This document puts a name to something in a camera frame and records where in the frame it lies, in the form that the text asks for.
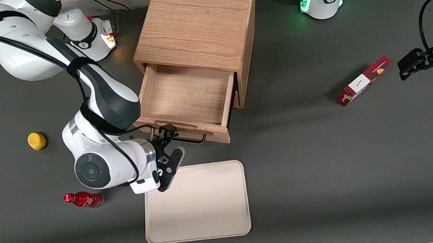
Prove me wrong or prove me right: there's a yellow lemon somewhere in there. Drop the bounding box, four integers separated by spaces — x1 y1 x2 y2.
26 130 48 152

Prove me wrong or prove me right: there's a wooden oak drawer cabinet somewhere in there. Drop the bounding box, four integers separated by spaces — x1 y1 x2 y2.
124 0 276 125

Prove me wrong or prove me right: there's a black right arm base cable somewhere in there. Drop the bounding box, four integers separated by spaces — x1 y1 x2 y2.
87 0 131 18

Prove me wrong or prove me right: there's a red white snack box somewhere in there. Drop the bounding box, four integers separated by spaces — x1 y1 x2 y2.
331 55 398 108

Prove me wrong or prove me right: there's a wooden drawer with notched grip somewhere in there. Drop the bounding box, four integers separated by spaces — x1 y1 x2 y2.
127 50 246 158

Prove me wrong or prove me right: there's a black cable along right arm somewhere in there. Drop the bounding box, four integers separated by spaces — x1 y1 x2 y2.
0 0 163 204

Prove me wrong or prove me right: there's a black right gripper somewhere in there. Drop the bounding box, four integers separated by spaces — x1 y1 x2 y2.
149 122 191 192

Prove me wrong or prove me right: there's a beige plastic tray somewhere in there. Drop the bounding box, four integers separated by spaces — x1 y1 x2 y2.
136 157 255 243

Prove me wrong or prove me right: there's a red soda bottle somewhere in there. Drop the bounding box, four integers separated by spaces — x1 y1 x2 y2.
63 188 106 213

